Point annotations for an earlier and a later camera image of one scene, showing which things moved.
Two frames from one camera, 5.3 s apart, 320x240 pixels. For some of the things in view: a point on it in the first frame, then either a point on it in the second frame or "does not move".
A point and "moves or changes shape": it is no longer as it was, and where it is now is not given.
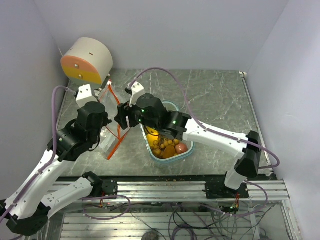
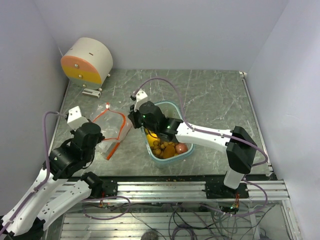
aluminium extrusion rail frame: [181, 210] does not move
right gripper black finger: [123, 113] -> [134, 116]
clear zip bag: [112, 135] moves or changes shape
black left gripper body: [95, 137] -> [90, 155]
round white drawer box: [87, 61] does not move
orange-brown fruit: [169, 152] does not move
